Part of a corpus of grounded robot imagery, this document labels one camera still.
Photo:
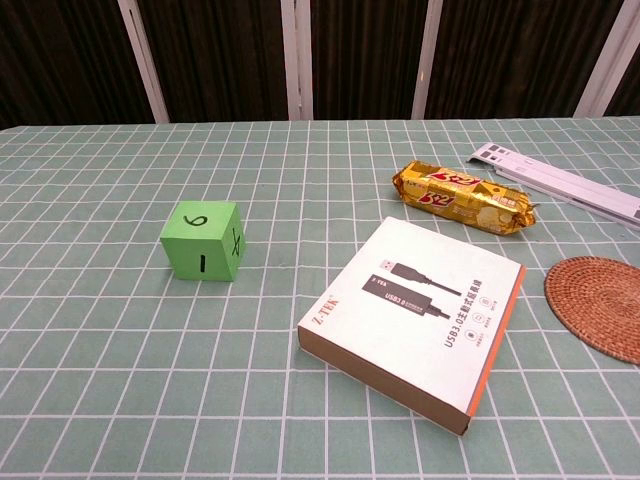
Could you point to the green numbered cube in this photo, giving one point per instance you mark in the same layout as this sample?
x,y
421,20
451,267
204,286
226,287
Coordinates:
x,y
200,247

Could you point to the gold biscuit packet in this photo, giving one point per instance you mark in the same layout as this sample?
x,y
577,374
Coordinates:
x,y
462,197

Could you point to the green checkered tablecloth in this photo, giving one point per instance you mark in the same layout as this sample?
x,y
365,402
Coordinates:
x,y
150,375

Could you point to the long white flat box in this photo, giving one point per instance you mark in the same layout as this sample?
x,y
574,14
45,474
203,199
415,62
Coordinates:
x,y
565,182

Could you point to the round woven rattan coaster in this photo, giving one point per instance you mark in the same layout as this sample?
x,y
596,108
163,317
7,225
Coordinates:
x,y
597,307

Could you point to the white folding screen frame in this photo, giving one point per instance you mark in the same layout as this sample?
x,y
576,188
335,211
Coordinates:
x,y
300,60

